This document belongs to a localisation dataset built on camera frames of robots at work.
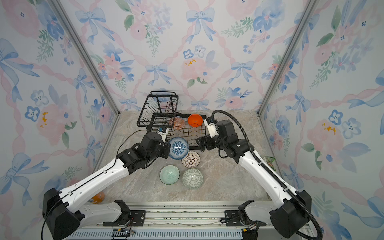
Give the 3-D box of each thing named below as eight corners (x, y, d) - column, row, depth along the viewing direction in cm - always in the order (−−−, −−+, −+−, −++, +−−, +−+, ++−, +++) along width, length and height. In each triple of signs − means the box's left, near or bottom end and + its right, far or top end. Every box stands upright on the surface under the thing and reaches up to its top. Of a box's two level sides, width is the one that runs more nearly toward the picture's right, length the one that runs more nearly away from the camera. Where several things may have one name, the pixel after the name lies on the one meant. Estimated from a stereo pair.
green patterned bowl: (182, 189, 85) (182, 186, 81) (183, 171, 91) (183, 168, 88) (203, 189, 85) (204, 186, 81) (202, 171, 91) (203, 168, 88)
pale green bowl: (159, 185, 86) (158, 182, 82) (162, 168, 92) (160, 165, 88) (179, 185, 86) (178, 183, 82) (180, 168, 92) (179, 165, 88)
